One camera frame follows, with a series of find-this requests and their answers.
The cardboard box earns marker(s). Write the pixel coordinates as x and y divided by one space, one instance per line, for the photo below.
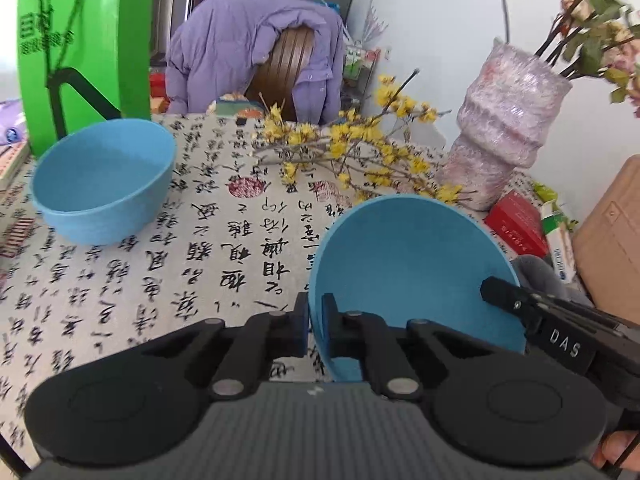
610 240

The yellow flower branch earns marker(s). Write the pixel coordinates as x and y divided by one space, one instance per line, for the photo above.
350 140

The red container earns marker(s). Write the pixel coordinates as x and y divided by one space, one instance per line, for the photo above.
157 85

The purple puffer jacket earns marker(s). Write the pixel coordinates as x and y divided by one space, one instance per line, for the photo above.
225 45

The red box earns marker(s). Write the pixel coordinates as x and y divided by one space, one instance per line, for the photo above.
517 225

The green paper bag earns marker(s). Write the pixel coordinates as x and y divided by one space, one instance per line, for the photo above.
100 35

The dried rose bouquet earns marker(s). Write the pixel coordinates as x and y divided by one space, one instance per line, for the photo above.
590 35

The green and white packet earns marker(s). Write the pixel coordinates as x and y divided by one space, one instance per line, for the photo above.
560 240

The patterned seat cushion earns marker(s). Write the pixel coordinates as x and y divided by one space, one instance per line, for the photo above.
235 105

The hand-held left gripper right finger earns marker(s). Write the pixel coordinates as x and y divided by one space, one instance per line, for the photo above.
331 322

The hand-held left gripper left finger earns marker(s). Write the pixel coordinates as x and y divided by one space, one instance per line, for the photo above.
300 325

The book stack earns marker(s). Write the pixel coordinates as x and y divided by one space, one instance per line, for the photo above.
12 165

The calligraphy printed tablecloth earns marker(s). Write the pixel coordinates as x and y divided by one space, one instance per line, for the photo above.
225 270

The green and white cartons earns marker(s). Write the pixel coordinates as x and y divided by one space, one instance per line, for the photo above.
357 60

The pink wrapped vase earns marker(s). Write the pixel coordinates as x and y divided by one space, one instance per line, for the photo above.
505 125

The brown wooden chair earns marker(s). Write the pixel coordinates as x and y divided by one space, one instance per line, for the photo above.
282 70

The blue bowl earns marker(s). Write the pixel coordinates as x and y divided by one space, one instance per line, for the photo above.
100 175
415 260

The grey cloth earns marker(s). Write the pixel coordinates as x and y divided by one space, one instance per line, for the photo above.
545 275

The person's right hand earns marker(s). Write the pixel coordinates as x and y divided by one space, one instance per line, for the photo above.
617 451

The lilac packet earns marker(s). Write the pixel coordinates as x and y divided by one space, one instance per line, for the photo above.
10 120

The pale dried twigs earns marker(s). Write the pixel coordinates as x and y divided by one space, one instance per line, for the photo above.
375 20

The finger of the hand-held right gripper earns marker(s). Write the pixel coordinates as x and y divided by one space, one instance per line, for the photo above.
510 300

